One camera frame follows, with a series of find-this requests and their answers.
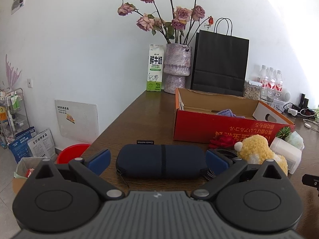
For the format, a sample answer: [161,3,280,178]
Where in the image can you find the red orange cardboard box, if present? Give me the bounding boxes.
[173,88,295,144]

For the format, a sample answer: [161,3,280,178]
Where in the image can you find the purple ceramic vase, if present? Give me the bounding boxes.
[163,43,192,94]

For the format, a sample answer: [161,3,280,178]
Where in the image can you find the white round speaker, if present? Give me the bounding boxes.
[280,88,291,102]

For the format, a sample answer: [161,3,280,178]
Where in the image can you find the clear glass cup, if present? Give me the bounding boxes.
[266,87,275,104]

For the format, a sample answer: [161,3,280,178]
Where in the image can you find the clear plastic storage box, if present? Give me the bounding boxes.
[270,131,304,174]

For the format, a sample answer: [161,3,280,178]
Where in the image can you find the clear jar of seeds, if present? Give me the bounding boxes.
[243,80,262,100]

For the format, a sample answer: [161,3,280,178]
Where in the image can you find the dried pink rose bouquet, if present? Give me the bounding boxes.
[117,0,214,45]

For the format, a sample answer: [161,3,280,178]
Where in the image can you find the blue white brochures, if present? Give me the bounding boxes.
[9,127,57,163]

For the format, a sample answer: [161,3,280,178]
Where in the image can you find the cardboard waste box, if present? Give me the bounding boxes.
[12,157,44,195]

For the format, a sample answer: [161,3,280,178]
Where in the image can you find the yellow white plush hamster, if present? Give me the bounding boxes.
[234,135,288,175]

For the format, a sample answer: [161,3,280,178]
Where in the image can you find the green watermelon ornament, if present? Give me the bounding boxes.
[276,126,291,140]

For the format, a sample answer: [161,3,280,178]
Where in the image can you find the pack of water bottles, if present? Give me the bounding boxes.
[252,65,283,101]

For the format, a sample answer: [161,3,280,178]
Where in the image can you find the red plastic bucket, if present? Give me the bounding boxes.
[56,144,91,164]

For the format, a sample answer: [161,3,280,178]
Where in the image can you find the white tin box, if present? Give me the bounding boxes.
[271,98,287,113]

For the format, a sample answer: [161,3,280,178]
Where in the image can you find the purple knitted cloth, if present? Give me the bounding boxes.
[217,109,245,119]

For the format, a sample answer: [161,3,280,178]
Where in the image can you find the white green milk carton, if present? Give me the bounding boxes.
[146,44,164,92]

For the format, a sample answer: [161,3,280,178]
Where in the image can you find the metal wire shelf rack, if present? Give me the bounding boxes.
[1,88,30,147]

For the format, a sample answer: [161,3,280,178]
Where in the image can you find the black paper bag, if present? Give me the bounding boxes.
[190,18,249,97]

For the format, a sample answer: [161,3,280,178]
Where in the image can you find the black braided usb cable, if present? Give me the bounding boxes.
[203,148,239,182]

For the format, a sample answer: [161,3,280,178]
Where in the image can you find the navy zipper pouch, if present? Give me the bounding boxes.
[116,144,208,180]

